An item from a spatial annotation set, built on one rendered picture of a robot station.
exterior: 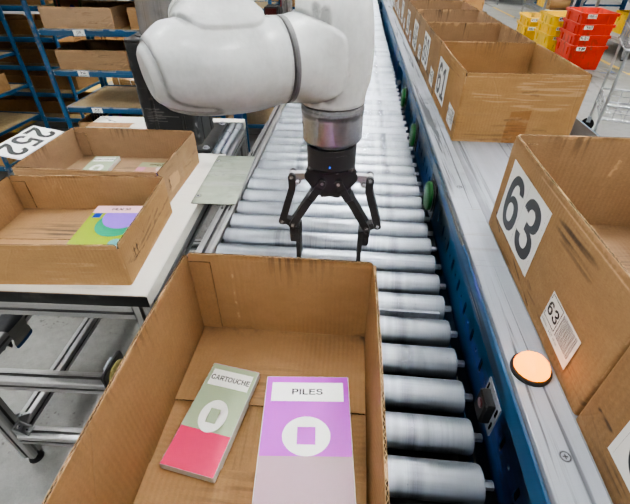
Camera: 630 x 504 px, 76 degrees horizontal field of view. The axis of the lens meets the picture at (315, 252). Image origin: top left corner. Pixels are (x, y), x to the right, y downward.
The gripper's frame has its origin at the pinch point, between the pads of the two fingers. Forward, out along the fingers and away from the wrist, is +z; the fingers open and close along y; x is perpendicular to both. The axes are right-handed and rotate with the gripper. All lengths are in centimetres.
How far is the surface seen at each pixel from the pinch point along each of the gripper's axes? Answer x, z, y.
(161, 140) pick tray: -54, 4, 55
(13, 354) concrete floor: -31, 86, 126
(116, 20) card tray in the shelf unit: -168, -12, 123
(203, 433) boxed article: 32.1, 8.2, 14.3
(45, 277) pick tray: 4, 8, 56
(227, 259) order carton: 12.1, -5.7, 14.8
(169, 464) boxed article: 36.5, 8.2, 17.3
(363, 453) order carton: 31.7, 10.0, -7.2
